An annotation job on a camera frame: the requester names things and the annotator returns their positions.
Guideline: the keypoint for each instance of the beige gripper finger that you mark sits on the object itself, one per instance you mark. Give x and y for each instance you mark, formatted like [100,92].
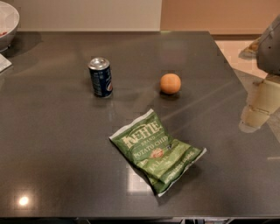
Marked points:
[262,101]

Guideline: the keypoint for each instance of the grey robot gripper body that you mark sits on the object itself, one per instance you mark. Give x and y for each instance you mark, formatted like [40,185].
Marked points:
[269,49]

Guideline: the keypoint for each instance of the green jalapeno chip bag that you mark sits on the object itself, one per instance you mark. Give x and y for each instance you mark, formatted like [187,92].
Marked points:
[152,150]

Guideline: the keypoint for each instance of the orange fruit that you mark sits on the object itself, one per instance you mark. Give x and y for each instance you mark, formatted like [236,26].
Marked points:
[170,83]

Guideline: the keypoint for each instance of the blue soda can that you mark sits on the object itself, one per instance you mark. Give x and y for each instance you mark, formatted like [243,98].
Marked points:
[100,74]

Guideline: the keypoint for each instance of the white bowl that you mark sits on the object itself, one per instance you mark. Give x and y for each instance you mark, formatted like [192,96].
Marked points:
[9,21]

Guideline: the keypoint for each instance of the white paper sheet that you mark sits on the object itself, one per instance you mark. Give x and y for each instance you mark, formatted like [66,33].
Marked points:
[4,63]

